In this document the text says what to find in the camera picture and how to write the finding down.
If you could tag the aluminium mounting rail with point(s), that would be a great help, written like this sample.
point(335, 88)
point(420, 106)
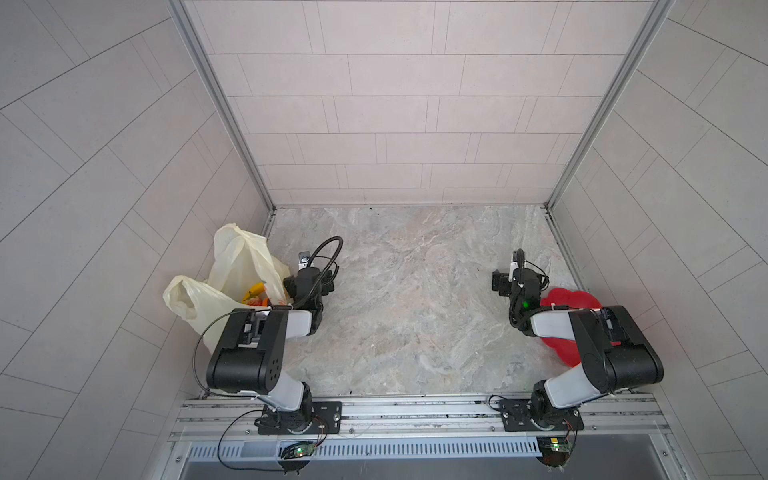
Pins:
point(365, 417)

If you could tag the green circuit board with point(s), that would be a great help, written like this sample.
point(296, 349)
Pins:
point(298, 451)
point(550, 446)

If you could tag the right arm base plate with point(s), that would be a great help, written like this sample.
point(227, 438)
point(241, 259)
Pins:
point(537, 415)

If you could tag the cream plastic shopping bag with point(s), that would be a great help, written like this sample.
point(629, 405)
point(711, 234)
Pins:
point(241, 260)

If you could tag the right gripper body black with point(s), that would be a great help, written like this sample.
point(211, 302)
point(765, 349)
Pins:
point(501, 282)

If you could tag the red flower-shaped plate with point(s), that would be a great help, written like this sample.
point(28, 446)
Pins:
point(555, 329)

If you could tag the perforated metal vent strip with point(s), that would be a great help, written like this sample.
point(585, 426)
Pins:
point(375, 449)

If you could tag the left green circuit board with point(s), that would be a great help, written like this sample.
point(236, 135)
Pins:
point(298, 451)

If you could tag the fake yellow banana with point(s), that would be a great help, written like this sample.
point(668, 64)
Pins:
point(257, 290)

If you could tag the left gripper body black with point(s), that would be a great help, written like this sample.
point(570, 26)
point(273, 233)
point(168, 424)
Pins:
point(327, 274)

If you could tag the right green circuit board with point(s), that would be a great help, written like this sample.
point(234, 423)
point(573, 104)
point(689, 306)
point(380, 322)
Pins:
point(550, 446)

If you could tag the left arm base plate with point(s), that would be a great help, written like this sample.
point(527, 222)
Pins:
point(318, 418)

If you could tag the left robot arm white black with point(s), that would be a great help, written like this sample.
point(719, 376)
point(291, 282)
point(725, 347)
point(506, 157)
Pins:
point(249, 356)

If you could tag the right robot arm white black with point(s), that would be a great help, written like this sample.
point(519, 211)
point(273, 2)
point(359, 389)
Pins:
point(613, 353)

